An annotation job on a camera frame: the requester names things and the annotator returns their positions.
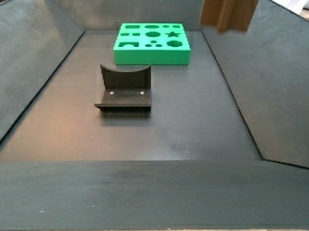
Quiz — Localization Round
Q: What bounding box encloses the brown star prism block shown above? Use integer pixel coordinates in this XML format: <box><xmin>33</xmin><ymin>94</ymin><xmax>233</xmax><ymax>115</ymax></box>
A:
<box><xmin>201</xmin><ymin>0</ymin><xmax>259</xmax><ymax>32</ymax></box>

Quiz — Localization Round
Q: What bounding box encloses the green shape sorter board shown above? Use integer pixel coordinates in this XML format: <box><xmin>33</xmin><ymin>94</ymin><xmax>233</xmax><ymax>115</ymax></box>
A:
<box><xmin>114</xmin><ymin>23</ymin><xmax>192</xmax><ymax>65</ymax></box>

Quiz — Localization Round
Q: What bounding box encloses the dark grey curved holder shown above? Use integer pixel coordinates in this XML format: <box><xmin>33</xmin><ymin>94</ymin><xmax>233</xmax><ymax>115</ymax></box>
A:
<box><xmin>94</xmin><ymin>65</ymin><xmax>153</xmax><ymax>110</ymax></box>

